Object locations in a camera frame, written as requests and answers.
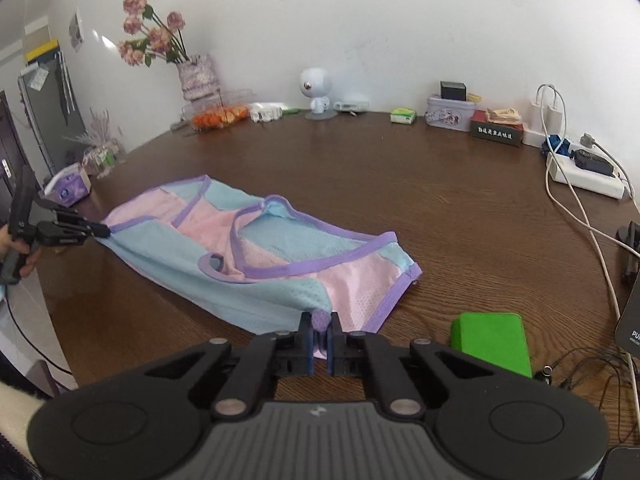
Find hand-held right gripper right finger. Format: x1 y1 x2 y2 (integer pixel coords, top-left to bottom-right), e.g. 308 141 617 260
327 311 501 421

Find grey refrigerator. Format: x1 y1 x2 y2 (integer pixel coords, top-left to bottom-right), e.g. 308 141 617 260
17 39 88 176

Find person's white fleece sleeve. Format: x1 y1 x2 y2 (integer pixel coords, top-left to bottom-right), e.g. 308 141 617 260
0 377 53 480

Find black phone clamp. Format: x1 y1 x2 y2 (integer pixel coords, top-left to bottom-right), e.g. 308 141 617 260
615 221 640 283

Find dark red and green box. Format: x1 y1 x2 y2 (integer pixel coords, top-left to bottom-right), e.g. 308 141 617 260
470 110 524 147

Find dark door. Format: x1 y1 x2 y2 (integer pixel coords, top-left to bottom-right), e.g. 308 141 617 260
0 90 28 211

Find grey plug with white cable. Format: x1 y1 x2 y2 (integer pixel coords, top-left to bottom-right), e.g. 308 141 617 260
579 131 636 241

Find pink artificial flowers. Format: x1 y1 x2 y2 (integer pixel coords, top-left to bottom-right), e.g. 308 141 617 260
117 0 191 67

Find black cable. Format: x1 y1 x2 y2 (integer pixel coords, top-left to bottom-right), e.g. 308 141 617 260
0 284 76 376

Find clear box of oranges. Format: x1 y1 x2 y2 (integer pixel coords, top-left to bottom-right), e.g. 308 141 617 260
181 89 256 132

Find tan snack packets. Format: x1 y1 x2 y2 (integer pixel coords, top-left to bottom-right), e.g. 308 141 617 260
485 106 522 125

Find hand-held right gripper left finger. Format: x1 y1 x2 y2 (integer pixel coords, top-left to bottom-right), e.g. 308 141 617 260
144 311 317 421

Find white charging cable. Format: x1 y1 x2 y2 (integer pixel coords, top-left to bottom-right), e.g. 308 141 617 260
535 82 628 331

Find pink and blue mesh garment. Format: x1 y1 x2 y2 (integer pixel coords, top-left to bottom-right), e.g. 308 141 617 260
102 175 423 361

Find dried lavender in glass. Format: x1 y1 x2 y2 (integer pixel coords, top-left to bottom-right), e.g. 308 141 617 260
62 107 128 178

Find white robot figurine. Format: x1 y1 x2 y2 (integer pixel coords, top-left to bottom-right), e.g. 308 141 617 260
299 67 337 121

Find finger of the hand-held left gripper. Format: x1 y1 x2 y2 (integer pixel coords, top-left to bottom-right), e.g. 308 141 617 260
33 196 90 227
37 219 113 248

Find black power adapter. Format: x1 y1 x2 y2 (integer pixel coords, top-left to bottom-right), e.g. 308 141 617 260
571 148 615 177

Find purple tissue box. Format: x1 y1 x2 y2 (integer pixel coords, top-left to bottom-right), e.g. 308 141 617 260
42 162 93 208

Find white power strip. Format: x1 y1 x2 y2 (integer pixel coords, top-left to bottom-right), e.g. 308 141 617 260
546 152 627 200

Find green case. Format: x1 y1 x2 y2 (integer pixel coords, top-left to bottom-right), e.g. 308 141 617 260
450 312 533 380

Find thin black wires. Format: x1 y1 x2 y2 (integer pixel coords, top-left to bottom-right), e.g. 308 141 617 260
532 342 640 441

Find blue strap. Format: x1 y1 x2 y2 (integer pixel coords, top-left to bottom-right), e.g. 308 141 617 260
541 132 573 157

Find white plastic holder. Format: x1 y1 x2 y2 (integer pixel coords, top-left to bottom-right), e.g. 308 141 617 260
249 102 283 123

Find person's left hand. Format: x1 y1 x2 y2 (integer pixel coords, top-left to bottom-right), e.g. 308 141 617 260
0 225 44 281

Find grey printed tin box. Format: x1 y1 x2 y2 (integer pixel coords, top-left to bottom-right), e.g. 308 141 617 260
426 94 475 133

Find black flat device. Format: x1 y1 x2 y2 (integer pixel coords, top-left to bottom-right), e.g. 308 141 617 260
597 444 640 480

